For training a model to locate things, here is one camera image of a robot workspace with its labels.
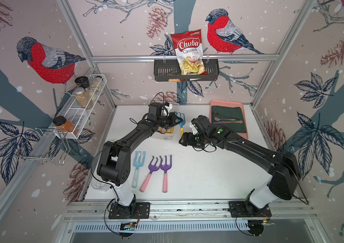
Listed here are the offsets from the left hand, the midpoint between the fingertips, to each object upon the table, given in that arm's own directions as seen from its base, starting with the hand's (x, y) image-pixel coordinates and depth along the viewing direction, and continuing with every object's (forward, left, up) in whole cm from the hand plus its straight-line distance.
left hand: (185, 117), depth 84 cm
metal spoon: (+16, -25, -21) cm, 37 cm away
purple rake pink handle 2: (-21, +11, -22) cm, 32 cm away
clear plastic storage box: (-12, +8, 0) cm, 15 cm away
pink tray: (+33, -39, -22) cm, 56 cm away
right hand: (-14, +1, -5) cm, 14 cm away
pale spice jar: (+16, +51, +11) cm, 55 cm away
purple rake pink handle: (-21, +19, -23) cm, 36 cm away
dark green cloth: (+18, -37, -23) cm, 47 cm away
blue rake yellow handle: (+4, +1, -4) cm, 6 cm away
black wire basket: (+40, +11, +4) cm, 42 cm away
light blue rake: (-19, +29, -23) cm, 41 cm away
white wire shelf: (-5, +56, +9) cm, 57 cm away
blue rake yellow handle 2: (-10, +8, 0) cm, 13 cm away
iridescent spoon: (+14, -43, -22) cm, 50 cm away
